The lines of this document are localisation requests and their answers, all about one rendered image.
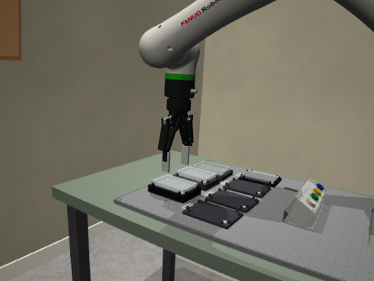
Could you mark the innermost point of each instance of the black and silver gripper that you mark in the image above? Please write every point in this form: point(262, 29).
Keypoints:
point(178, 118)

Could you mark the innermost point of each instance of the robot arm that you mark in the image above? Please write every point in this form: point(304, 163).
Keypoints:
point(166, 45)

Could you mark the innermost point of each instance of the white button panel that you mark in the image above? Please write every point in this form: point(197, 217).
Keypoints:
point(305, 208)

